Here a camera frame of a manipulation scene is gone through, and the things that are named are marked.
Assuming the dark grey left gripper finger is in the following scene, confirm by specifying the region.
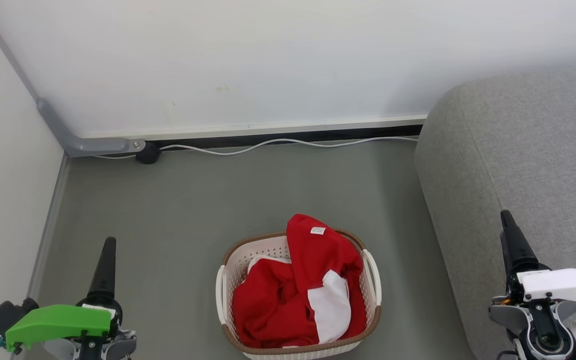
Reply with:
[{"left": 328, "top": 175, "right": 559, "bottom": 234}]
[{"left": 87, "top": 237, "right": 118, "bottom": 300}]

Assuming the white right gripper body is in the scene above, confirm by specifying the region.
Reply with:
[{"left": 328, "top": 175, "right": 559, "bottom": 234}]
[{"left": 488, "top": 268, "right": 576, "bottom": 360}]

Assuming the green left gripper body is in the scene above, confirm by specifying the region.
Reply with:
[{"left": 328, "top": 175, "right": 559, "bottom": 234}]
[{"left": 5, "top": 295, "right": 137, "bottom": 360}]

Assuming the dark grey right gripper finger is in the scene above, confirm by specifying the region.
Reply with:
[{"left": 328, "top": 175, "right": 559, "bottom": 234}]
[{"left": 499, "top": 209, "right": 551, "bottom": 274}]

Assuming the red jersey with printed letters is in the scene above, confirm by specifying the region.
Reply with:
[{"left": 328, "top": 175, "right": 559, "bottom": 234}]
[{"left": 286, "top": 213, "right": 369, "bottom": 346}]

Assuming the grey fabric sofa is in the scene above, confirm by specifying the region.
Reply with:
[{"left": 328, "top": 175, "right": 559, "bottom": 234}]
[{"left": 414, "top": 65, "right": 576, "bottom": 360}]

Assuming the black round foot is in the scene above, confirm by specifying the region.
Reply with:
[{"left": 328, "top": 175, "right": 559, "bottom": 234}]
[{"left": 135, "top": 141, "right": 162, "bottom": 165}]

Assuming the cream laundry basket brown rim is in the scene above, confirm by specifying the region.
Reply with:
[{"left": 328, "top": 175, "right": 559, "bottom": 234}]
[{"left": 215, "top": 229, "right": 383, "bottom": 360}]

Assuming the thin grey corner strip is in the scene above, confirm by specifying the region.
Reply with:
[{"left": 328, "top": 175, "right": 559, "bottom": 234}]
[{"left": 0, "top": 0, "right": 41, "bottom": 103}]

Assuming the white wall cable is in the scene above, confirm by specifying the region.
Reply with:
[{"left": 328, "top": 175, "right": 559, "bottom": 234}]
[{"left": 93, "top": 136, "right": 419, "bottom": 160}]

